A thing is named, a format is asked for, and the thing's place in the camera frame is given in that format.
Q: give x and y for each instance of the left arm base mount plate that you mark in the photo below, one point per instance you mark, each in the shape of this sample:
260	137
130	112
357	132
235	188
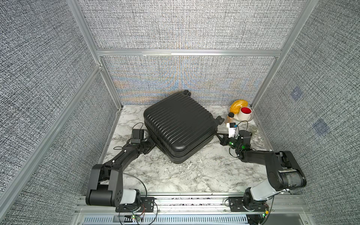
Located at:
145	204

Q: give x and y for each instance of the white cup red inside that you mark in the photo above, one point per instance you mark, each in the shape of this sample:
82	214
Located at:
245	114

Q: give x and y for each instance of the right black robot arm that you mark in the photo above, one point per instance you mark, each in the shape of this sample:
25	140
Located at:
283	172

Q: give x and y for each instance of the yellow bread loaf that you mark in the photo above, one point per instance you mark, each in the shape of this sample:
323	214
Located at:
236	106

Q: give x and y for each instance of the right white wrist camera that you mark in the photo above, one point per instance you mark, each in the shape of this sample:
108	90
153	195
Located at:
232	129

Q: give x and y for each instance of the brown spice jar black lid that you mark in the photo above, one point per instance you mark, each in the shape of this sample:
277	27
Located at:
230	118

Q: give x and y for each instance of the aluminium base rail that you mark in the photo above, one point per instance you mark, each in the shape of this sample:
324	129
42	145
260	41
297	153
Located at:
199	203

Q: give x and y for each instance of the white slotted cable duct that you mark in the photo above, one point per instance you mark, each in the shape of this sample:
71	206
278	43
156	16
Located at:
168	219

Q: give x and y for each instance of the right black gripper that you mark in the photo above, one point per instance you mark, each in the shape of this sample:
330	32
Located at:
224	139

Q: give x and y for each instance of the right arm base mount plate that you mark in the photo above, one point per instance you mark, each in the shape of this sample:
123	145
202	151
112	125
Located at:
238	204

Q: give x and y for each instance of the white patterned plate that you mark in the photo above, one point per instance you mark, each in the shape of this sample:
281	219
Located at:
236	117

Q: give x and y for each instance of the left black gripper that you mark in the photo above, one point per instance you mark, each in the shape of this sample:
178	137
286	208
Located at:
152	143

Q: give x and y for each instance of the clear glass jar lying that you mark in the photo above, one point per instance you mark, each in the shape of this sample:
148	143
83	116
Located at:
253	129

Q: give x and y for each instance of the black ribbed hard-shell suitcase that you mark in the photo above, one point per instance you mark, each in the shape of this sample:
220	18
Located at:
180	126

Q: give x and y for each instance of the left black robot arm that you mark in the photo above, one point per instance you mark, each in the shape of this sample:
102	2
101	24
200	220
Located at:
106	187

